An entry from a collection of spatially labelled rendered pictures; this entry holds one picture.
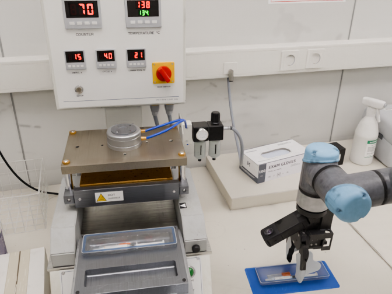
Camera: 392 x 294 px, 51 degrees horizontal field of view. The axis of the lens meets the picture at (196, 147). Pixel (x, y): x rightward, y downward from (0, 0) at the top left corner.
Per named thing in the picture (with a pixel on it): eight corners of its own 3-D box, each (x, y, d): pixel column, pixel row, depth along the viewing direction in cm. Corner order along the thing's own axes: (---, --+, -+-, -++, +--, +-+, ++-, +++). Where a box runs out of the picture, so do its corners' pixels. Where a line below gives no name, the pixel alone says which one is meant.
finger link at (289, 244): (305, 261, 110) (315, 241, 103) (284, 262, 109) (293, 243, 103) (302, 251, 112) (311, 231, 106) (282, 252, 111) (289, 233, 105)
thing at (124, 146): (76, 151, 111) (70, 107, 105) (188, 144, 116) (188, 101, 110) (66, 202, 90) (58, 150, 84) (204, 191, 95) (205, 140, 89)
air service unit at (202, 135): (179, 158, 118) (179, 111, 111) (228, 154, 120) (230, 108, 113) (181, 167, 113) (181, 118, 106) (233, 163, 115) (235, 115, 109)
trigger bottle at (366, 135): (345, 160, 155) (357, 98, 143) (355, 153, 160) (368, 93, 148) (366, 168, 149) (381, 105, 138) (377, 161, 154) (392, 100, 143)
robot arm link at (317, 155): (315, 158, 85) (298, 140, 92) (307, 202, 90) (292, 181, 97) (349, 156, 86) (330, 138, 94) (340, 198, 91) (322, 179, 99)
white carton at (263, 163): (238, 168, 149) (240, 150, 145) (289, 155, 158) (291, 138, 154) (257, 184, 139) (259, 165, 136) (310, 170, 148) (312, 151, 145)
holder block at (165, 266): (81, 244, 85) (80, 234, 84) (177, 234, 88) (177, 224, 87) (74, 307, 70) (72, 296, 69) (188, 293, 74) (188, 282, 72)
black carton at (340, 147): (313, 160, 154) (315, 144, 151) (333, 157, 157) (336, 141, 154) (322, 168, 149) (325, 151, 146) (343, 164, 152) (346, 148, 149)
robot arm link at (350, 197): (393, 186, 78) (361, 159, 87) (338, 196, 76) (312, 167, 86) (386, 219, 81) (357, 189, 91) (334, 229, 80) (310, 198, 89)
